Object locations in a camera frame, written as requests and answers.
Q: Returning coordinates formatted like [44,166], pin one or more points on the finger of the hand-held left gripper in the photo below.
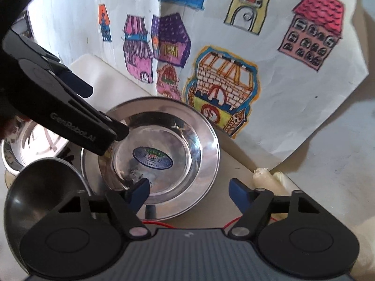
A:
[117,130]
[76,84]

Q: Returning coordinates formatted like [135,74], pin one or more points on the steel plate with oval sticker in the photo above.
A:
[175,140]

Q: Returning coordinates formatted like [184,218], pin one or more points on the white rolled cloth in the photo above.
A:
[263,178]

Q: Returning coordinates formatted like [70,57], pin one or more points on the house drawing wall poster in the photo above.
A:
[263,79]

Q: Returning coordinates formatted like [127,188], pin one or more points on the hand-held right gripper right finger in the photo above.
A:
[238,194]

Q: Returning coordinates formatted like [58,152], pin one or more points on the printed white tablecloth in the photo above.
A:
[234,164]

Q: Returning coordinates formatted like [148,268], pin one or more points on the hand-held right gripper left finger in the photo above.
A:
[140,192]

